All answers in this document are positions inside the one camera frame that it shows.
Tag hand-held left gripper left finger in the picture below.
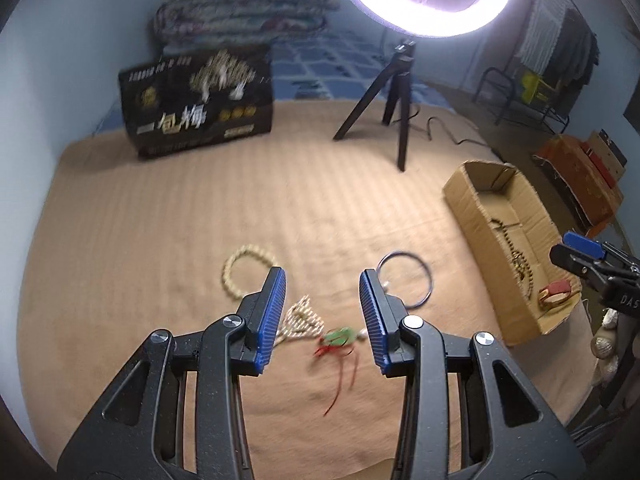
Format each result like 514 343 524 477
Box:
57 266 288 480

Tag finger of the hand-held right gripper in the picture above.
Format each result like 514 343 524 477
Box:
549 231 640 286

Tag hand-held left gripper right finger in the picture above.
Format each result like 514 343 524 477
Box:
359 268 586 480

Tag cream bead necklace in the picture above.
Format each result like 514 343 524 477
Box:
272 296 327 349

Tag green pendant with red cord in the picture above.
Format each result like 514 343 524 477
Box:
312 326 367 417

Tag silver bangle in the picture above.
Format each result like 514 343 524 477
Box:
376 251 432 311

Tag cardboard box with red edge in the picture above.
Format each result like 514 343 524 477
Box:
582 130 629 187

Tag tan ribbed blanket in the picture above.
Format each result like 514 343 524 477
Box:
15 97 603 480

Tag yellow bag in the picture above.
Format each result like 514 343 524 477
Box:
520 72 556 106

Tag black metal chair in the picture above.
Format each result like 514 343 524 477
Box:
474 67 571 134

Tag hanging dark clothes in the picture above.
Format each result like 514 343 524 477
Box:
515 4 601 87

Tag black printed box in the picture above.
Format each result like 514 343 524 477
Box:
118 44 275 161

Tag black tripod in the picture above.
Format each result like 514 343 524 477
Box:
333 40 419 173

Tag blue checkered bed sheet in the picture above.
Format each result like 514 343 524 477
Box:
270 30 453 107

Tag folded patterned quilt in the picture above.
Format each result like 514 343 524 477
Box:
150 0 342 54

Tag red bracelet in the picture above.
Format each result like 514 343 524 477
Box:
537 282 574 309

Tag white bead bracelet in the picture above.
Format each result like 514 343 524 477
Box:
222 245 279 304

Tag dark bead necklace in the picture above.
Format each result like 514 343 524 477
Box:
487 217 539 292

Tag black power cable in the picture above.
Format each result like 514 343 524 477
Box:
425 117 507 162

